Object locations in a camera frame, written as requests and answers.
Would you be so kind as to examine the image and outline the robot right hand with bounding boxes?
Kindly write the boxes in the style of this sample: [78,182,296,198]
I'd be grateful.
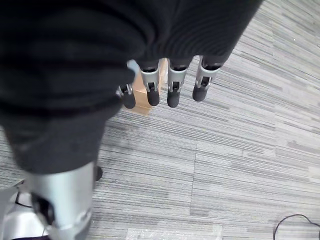
[0,0,265,240]

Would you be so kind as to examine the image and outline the brown cardboard box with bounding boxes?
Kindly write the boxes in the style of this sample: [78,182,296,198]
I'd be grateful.
[131,57,169,116]

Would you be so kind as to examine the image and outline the black cable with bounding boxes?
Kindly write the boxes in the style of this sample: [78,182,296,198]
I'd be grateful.
[273,213,320,240]

